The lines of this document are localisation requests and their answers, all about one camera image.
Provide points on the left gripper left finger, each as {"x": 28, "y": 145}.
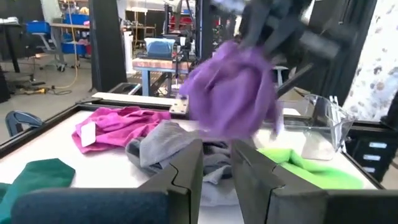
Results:
{"x": 186, "y": 186}

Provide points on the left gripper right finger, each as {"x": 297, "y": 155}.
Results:
{"x": 255, "y": 186}

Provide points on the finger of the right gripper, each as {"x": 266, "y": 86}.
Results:
{"x": 254, "y": 28}
{"x": 278, "y": 35}

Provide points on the white towel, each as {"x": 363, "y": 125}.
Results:
{"x": 217, "y": 193}

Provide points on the medium gray towel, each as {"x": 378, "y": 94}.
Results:
{"x": 161, "y": 146}

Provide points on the lime green towel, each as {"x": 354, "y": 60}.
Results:
{"x": 311, "y": 174}

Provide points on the purple towel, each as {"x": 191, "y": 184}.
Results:
{"x": 230, "y": 93}

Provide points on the magenta towel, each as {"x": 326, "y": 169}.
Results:
{"x": 124, "y": 127}

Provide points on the dark green towel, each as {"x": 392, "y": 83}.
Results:
{"x": 37, "y": 177}

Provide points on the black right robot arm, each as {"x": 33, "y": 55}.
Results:
{"x": 320, "y": 43}

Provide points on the clear plastic bin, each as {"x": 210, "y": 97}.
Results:
{"x": 326, "y": 130}

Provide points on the blue gray box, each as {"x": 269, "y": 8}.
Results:
{"x": 160, "y": 48}

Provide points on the white patterned curtain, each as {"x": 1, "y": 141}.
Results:
{"x": 379, "y": 46}

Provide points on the wooden top work table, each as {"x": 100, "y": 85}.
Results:
{"x": 158, "y": 65}

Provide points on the black labelled drawer unit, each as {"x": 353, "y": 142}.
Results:
{"x": 357, "y": 149}

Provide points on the black pillar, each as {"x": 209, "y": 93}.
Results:
{"x": 107, "y": 46}

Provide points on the blue storage bin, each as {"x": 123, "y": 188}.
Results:
{"x": 38, "y": 27}

